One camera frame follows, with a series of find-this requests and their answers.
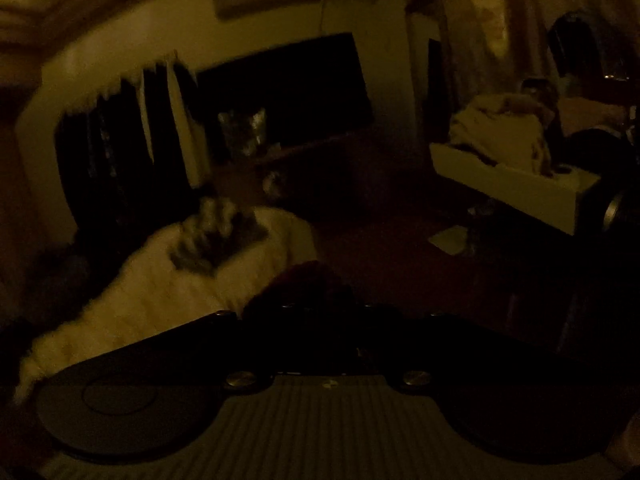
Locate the wooden television stand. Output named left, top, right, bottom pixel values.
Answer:
left=250, top=129, right=373, bottom=222

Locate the white laundry box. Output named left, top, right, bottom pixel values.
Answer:
left=429, top=141, right=602, bottom=237

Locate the dark chair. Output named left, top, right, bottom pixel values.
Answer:
left=546, top=9, right=607, bottom=82

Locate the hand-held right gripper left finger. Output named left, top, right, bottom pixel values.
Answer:
left=57, top=302, right=322, bottom=392

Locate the beige cloth pile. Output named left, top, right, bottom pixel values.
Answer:
left=449, top=94, right=557, bottom=177

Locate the row of hanging clothes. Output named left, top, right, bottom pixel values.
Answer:
left=54, top=52, right=207, bottom=233

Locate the white paper sheet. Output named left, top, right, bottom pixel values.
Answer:
left=429, top=226, right=477, bottom=257

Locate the black television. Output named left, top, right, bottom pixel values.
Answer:
left=196, top=32, right=376, bottom=153

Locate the dark red garment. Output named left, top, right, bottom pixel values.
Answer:
left=244, top=260, right=357, bottom=322

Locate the white fluffy blanket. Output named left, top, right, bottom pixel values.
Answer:
left=14, top=205, right=317, bottom=403

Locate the black-and-white checkered cloth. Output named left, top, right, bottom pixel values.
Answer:
left=169, top=195, right=272, bottom=277

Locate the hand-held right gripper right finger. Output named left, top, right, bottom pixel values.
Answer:
left=321, top=302, right=596, bottom=392

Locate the patterned curtain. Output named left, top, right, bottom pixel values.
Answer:
left=439, top=0, right=640, bottom=111

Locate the shiny plastic bag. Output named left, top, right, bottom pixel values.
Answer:
left=216, top=106, right=269, bottom=162

